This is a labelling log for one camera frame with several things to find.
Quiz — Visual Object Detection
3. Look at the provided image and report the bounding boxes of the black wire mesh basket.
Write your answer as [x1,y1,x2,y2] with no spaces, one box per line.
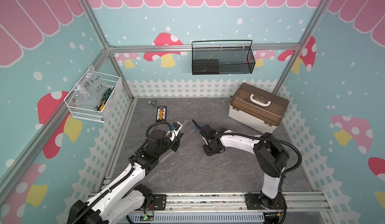
[191,40,256,75]

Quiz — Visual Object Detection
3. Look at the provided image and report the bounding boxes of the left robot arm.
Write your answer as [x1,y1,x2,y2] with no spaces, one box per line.
[67,122,183,224]

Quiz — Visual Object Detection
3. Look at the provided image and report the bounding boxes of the clear plastic bag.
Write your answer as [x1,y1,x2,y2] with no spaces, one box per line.
[72,67,109,106]

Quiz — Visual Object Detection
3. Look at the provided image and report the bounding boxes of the green yellow tool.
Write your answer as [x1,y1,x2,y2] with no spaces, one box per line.
[94,88,113,112]

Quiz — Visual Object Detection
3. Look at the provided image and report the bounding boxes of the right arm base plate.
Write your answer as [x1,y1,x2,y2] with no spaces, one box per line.
[244,193,286,210]

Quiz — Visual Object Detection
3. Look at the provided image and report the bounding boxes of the small grey metal bracket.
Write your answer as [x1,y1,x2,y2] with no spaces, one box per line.
[147,99,157,107]

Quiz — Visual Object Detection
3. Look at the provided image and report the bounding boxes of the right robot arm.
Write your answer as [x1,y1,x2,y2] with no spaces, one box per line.
[192,119,302,210]

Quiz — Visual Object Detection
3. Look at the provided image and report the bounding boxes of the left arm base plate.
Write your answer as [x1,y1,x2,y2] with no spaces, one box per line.
[136,195,167,212]

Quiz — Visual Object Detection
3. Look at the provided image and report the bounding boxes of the clear test tube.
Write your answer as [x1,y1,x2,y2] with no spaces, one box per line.
[159,150,175,163]
[180,128,198,141]
[180,119,188,132]

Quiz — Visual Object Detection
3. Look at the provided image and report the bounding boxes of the black box with orange connectors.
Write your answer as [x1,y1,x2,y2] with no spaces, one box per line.
[156,106,167,122]

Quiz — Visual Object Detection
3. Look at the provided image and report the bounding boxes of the brown lid storage box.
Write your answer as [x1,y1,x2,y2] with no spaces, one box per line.
[228,83,289,133]

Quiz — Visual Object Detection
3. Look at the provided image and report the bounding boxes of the black box in mesh basket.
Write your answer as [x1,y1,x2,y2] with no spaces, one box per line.
[191,59,220,75]

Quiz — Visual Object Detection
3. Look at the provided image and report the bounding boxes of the white wire basket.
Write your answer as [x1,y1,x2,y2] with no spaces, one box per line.
[64,67,122,123]

